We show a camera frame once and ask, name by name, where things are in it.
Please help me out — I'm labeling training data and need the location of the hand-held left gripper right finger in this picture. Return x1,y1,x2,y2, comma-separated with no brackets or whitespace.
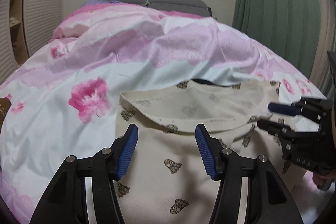
195,124,305,224

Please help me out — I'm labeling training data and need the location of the pink floral duvet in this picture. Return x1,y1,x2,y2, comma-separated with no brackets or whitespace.
0,2,330,224

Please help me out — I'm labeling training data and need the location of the beige curtain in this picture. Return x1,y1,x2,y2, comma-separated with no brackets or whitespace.
312,0,336,89

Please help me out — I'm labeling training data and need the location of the beige printed polo shirt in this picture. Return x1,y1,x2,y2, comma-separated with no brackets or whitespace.
115,78,315,224

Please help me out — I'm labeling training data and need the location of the purple pillow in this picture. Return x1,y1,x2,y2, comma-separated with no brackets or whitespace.
81,0,125,7

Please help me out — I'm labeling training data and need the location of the person's right hand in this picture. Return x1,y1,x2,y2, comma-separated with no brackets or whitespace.
312,168,336,191

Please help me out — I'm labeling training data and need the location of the white louvered wardrobe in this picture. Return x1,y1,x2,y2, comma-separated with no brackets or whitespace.
0,0,66,68

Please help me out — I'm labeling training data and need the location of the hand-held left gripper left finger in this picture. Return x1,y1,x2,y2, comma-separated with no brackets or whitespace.
29,124,139,224

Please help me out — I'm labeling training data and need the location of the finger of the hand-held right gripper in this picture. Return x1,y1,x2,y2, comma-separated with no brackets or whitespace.
268,97,328,119
256,119,297,139

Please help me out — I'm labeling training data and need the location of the brown striped folded cloth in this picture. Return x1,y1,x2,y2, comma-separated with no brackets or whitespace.
0,97,12,127

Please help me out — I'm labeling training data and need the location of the green curtain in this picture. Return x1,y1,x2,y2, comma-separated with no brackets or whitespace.
232,0,325,78

